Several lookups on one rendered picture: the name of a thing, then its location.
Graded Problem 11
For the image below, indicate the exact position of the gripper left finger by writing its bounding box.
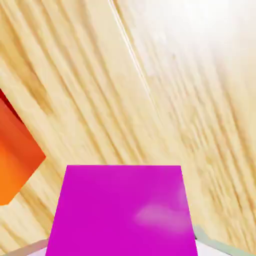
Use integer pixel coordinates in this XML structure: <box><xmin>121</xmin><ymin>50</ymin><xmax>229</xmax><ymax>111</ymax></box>
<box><xmin>3</xmin><ymin>238</ymin><xmax>49</xmax><ymax>256</ymax></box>

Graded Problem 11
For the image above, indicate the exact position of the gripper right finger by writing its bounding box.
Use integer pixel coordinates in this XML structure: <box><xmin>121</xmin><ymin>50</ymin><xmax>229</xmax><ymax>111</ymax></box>
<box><xmin>192</xmin><ymin>224</ymin><xmax>249</xmax><ymax>256</ymax></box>

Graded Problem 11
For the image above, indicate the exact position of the small magenta cube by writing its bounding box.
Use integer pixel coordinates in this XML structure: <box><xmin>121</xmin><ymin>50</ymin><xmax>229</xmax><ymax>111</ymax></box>
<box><xmin>45</xmin><ymin>164</ymin><xmax>199</xmax><ymax>256</ymax></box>

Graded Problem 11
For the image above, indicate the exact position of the large orange box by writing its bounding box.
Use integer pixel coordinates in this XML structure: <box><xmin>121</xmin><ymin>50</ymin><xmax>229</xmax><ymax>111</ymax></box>
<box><xmin>0</xmin><ymin>88</ymin><xmax>47</xmax><ymax>206</ymax></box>

